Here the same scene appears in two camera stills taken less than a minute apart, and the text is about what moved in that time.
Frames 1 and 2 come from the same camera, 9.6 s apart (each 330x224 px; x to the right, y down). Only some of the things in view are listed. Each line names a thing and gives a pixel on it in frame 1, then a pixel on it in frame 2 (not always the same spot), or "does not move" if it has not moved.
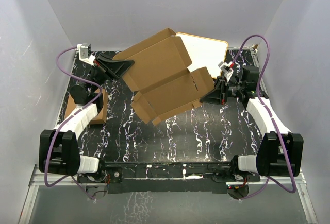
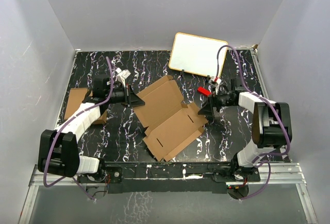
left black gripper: (111, 67) -> (131, 99)
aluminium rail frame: (36, 180) does not move
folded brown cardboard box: (101, 117) does not move
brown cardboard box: (160, 75) -> (171, 125)
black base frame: (171, 176) does not move
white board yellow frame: (204, 52) does not move
